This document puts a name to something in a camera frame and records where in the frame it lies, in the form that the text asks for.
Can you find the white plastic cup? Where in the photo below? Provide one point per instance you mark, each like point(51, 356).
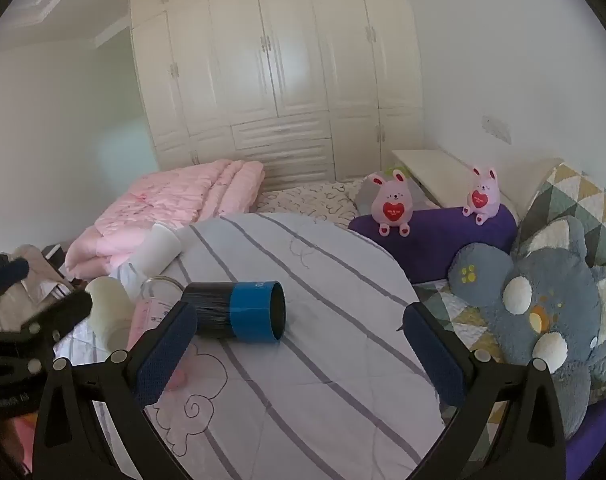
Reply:
point(158, 252)

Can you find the grey koala plush toy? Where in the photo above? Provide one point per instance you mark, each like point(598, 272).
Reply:
point(558, 285)

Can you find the pink quilt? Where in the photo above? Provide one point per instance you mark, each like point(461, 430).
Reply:
point(173, 200)

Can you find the triangle patterned pillow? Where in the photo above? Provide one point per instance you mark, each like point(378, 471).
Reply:
point(573, 195)

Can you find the pink bunny plush toy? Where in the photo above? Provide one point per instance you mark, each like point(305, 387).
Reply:
point(392, 205)
point(481, 195)

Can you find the white wall socket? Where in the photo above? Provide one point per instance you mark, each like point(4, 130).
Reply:
point(496, 128)

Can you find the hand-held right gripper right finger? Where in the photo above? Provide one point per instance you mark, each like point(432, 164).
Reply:
point(433, 360)

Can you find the white flat board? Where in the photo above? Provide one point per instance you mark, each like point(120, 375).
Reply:
point(438, 172)

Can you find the purple bolster pillow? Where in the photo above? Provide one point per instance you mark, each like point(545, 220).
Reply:
point(433, 247)

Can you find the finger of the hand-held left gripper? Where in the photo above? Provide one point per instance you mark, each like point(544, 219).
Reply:
point(8, 271)
point(63, 312)

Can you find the cream wardrobe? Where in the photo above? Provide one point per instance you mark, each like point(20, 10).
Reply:
point(283, 60)

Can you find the grey striped quilt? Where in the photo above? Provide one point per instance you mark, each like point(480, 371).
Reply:
point(308, 360)

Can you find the white pillow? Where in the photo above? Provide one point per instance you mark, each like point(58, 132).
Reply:
point(525, 185)

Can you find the pink plastic cup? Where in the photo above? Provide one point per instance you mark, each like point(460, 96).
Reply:
point(145, 322)

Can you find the triangle patterned blanket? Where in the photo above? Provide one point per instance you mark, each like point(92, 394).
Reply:
point(463, 320)

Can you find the black cup with blue band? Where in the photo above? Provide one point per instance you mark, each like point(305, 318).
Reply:
point(243, 310)

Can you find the clear glass cup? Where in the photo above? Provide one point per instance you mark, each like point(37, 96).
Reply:
point(155, 292)

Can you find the purple cushion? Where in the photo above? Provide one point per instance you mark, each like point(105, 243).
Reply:
point(590, 440)

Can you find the heart patterned bed sheet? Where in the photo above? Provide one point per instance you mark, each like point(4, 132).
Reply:
point(308, 200)

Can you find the cream plastic cup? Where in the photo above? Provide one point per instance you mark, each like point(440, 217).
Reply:
point(108, 310)

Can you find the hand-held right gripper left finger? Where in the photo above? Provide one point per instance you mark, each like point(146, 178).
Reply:
point(164, 357)

